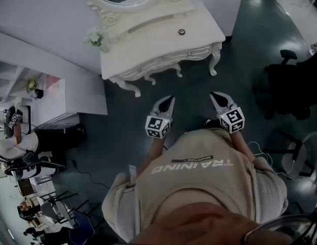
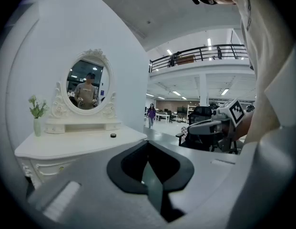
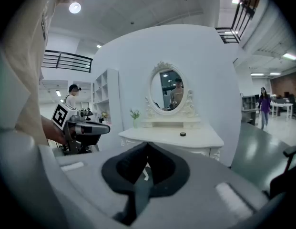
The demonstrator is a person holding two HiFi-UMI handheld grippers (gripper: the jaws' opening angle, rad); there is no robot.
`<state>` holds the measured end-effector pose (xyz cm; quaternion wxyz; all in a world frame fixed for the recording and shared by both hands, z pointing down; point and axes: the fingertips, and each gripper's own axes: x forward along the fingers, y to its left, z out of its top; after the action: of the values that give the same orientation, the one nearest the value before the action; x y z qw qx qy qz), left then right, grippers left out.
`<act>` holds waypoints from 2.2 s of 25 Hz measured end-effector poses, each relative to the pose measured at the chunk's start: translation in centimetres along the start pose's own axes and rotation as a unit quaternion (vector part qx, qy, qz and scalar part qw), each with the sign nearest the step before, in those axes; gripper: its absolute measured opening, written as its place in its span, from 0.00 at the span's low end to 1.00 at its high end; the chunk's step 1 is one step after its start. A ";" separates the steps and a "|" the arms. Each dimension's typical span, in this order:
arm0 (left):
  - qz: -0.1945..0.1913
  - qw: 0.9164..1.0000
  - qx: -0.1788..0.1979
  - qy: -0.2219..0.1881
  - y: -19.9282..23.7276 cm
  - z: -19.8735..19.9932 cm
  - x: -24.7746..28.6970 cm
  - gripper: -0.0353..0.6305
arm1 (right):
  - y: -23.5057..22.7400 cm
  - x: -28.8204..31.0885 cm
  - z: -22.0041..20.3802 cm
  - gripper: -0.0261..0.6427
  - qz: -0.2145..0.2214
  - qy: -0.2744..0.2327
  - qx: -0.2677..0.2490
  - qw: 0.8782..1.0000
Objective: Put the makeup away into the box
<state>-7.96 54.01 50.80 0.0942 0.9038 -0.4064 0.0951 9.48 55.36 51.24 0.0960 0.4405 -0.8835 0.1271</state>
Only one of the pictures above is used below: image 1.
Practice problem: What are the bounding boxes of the black mesh office chair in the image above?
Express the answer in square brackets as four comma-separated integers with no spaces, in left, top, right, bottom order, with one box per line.
[2,151,67,181]

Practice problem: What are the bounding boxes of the white ornate dressing table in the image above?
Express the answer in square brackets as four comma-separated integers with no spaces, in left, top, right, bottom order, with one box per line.
[100,0,227,80]

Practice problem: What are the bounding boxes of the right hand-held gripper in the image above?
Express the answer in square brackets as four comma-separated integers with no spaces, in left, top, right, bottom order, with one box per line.
[209,91,245,134]

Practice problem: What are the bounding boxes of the person's black shoe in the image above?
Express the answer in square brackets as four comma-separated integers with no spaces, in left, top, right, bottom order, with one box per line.
[204,118,222,130]

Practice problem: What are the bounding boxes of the white ornate dressing table base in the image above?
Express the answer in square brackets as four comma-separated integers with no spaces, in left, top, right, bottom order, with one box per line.
[108,41,223,98]

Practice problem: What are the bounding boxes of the person's right forearm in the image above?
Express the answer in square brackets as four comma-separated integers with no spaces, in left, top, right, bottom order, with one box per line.
[231,131,256,164]

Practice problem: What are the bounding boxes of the grey shoulder strap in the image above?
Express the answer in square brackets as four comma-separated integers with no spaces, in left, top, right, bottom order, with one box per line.
[128,164,137,188]

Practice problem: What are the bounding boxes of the person's left forearm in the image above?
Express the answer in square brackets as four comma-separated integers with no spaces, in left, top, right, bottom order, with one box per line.
[136,136,166,177]

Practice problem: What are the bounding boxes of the white wire rack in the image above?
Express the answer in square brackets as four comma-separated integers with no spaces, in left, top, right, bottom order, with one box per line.
[35,112,80,130]

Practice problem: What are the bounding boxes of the person's eyeglasses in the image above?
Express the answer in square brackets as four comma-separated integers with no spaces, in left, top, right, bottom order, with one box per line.
[243,213,317,245]

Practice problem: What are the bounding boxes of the person's chin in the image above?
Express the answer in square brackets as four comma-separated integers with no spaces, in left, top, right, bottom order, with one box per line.
[127,202,294,245]

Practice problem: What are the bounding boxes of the person's beige shirt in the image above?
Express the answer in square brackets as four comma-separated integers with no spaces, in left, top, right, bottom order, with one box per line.
[101,128,289,243]

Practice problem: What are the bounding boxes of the white shelf unit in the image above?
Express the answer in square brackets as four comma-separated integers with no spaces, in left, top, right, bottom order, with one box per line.
[0,60,66,104]

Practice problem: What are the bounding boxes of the oval mirror with ornate frame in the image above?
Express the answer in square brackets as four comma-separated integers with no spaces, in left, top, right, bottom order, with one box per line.
[80,0,192,29]

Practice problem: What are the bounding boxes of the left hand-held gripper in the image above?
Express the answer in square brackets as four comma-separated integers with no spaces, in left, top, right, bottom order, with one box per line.
[145,95,176,139]

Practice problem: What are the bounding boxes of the white flower bouquet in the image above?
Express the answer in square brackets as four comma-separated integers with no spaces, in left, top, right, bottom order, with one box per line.
[83,27,110,54]

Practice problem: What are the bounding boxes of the blue chair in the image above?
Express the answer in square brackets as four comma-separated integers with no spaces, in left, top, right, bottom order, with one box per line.
[68,210,96,242]

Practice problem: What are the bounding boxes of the white cable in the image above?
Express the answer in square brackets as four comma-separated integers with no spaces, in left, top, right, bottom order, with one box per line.
[246,141,302,181]

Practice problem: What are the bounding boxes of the grey chair with black frame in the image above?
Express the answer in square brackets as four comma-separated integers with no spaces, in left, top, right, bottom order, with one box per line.
[262,130,317,181]

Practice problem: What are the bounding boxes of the yellow flowers in pot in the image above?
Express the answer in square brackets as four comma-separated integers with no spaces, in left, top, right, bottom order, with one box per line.
[22,77,44,99]

